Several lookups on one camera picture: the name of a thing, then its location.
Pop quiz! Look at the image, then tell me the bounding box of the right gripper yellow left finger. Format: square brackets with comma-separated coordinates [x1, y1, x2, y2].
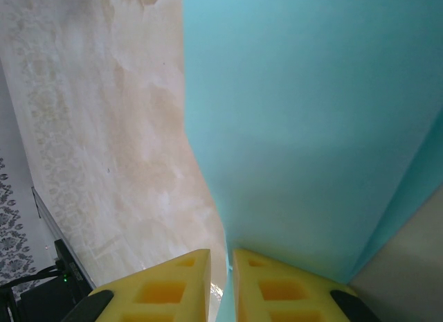
[62, 249, 211, 322]

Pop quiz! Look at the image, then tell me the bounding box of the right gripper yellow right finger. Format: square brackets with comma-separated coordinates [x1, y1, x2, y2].
[232, 248, 381, 322]

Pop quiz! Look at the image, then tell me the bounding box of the turquoise cloth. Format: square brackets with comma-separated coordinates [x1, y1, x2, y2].
[180, 0, 443, 322]

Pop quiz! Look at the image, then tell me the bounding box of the small black controller board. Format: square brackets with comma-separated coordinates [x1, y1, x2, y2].
[53, 238, 95, 302]

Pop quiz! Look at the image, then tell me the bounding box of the left arm's black base plate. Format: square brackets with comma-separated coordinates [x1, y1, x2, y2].
[19, 287, 84, 322]

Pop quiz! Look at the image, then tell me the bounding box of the wide grooved aluminium rail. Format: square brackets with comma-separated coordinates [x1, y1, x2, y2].
[32, 186, 97, 290]

